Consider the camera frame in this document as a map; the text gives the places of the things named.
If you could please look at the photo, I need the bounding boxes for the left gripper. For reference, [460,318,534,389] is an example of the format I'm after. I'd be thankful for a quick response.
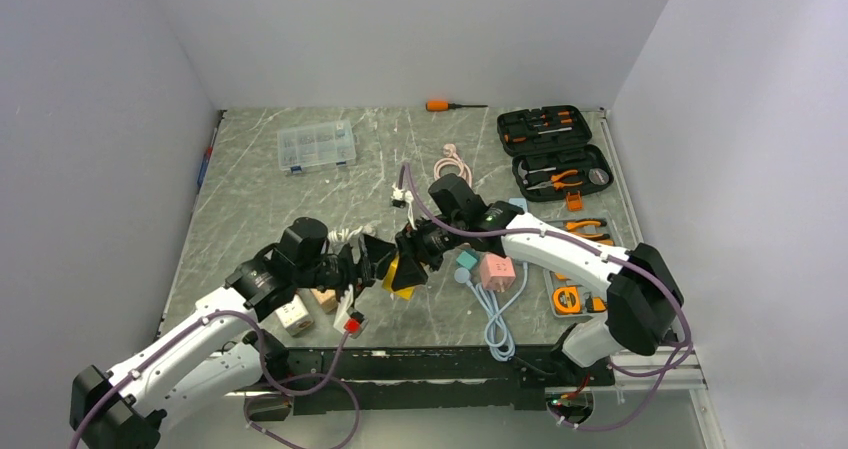
[295,234,395,309]

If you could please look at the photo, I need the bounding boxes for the yellow cube adapter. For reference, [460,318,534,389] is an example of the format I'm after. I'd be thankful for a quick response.
[381,256,416,301]

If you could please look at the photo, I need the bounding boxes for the light blue cable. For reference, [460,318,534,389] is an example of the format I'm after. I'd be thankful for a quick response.
[466,263,530,362]

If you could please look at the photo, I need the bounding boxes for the white plug with cord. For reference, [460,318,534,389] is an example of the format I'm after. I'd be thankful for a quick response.
[328,224,377,244]

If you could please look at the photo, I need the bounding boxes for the white cube adapter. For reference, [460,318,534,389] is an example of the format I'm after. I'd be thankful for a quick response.
[274,294,314,337]

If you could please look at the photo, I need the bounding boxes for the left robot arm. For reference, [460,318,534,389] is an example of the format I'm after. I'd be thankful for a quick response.
[70,217,397,448]

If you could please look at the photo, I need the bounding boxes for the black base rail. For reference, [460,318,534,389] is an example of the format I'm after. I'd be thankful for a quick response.
[267,344,615,415]

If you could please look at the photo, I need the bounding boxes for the pink cube socket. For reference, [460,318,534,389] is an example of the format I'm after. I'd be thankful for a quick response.
[479,253,516,293]

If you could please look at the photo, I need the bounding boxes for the black tool case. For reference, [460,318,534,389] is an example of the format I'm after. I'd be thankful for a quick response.
[496,105,614,202]

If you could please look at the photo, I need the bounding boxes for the grey tool case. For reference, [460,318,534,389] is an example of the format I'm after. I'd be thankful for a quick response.
[534,218,628,320]

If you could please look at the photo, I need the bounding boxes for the clear screw organizer box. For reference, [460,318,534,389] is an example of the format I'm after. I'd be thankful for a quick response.
[276,120,357,174]

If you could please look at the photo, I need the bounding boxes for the orange handled screwdriver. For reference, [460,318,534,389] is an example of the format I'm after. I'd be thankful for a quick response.
[425,100,487,113]

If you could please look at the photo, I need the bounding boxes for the orange cube adapter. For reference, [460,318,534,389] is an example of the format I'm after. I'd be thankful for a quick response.
[310,289,339,314]

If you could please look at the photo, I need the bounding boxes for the orange handled pliers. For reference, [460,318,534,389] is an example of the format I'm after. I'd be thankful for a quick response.
[527,169,584,191]

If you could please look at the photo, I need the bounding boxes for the pink coiled cable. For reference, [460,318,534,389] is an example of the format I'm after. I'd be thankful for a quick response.
[433,143,473,188]

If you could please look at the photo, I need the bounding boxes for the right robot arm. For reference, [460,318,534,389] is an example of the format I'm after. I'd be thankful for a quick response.
[391,174,684,384]

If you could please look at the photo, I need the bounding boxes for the light blue power strip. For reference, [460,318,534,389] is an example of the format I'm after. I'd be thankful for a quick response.
[508,197,529,212]

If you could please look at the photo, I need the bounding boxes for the orange tape measure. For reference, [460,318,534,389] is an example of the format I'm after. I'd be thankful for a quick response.
[551,286,582,316]

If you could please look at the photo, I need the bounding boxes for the light blue round plug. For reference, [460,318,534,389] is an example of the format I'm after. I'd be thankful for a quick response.
[453,267,471,285]

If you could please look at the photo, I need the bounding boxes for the teal cube adapter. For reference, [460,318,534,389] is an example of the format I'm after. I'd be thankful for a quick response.
[456,250,479,271]

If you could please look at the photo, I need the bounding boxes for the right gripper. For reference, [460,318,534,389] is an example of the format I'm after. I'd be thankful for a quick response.
[392,214,467,289]

